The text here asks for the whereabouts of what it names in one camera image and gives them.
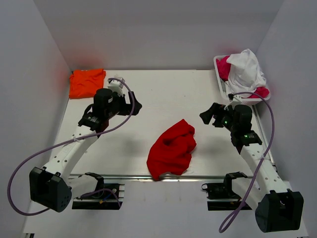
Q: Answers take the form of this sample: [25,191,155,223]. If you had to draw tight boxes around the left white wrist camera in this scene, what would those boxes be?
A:
[107,77,125,97]

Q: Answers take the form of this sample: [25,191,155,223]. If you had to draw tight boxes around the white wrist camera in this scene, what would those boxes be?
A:
[107,77,125,97]
[224,94,243,111]

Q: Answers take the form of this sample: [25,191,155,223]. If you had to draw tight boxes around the pink t-shirt in basket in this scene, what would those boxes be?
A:
[216,56,269,100]

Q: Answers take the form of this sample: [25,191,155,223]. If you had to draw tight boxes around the red t-shirt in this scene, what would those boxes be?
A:
[147,119,197,181]

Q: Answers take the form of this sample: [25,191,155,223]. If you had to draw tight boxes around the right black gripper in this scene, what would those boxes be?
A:
[200,103,238,132]

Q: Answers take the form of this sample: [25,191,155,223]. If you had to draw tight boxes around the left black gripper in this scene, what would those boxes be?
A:
[106,91,142,119]

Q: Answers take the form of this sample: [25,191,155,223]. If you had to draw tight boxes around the white t-shirt in basket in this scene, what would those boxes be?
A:
[226,49,266,93]

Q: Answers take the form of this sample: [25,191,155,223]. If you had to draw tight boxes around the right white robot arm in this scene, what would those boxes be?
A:
[200,103,304,233]

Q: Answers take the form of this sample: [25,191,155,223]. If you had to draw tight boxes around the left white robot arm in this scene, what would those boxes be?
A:
[29,88,142,212]

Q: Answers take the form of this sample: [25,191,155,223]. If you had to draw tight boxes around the white plastic basket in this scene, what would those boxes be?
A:
[213,55,262,106]

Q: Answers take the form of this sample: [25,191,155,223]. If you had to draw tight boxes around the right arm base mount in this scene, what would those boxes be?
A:
[201,172,251,211]

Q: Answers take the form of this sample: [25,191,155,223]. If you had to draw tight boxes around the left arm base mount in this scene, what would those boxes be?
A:
[68,172,125,210]

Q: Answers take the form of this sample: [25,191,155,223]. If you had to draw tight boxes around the folded orange t-shirt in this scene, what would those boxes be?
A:
[69,68,106,99]

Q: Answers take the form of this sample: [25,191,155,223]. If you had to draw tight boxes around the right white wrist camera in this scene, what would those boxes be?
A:
[224,94,243,111]

